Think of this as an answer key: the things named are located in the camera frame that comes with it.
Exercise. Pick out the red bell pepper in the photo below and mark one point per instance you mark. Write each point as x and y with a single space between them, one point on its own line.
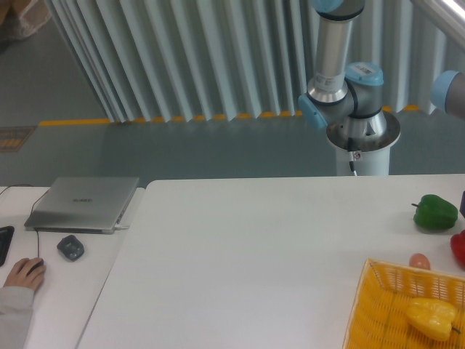
457 246

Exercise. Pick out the black computer mouse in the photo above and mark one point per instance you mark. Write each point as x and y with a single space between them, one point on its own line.
37 265

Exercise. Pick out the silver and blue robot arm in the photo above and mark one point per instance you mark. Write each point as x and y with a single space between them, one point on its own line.
345 100

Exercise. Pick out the grey sleeved forearm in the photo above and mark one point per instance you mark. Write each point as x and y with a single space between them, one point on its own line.
16 314

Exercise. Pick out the yellow woven basket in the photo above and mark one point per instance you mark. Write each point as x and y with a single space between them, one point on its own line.
377 318

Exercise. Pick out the person's right hand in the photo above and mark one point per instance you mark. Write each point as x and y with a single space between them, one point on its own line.
17 275

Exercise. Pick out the green bell pepper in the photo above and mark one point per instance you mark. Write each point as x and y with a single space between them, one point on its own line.
435 213

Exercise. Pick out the yellow bell pepper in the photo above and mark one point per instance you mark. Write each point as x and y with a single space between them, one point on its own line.
433 318

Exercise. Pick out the white folding partition screen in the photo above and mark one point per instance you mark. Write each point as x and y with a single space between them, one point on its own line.
170 59

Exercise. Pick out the silver closed laptop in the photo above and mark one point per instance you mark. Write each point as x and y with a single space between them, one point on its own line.
83 204

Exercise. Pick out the black keyboard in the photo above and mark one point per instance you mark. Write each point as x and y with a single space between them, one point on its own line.
6 234

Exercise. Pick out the brown cardboard box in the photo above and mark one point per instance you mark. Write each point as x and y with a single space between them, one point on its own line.
22 18

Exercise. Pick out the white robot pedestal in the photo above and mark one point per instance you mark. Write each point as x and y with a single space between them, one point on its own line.
362 146

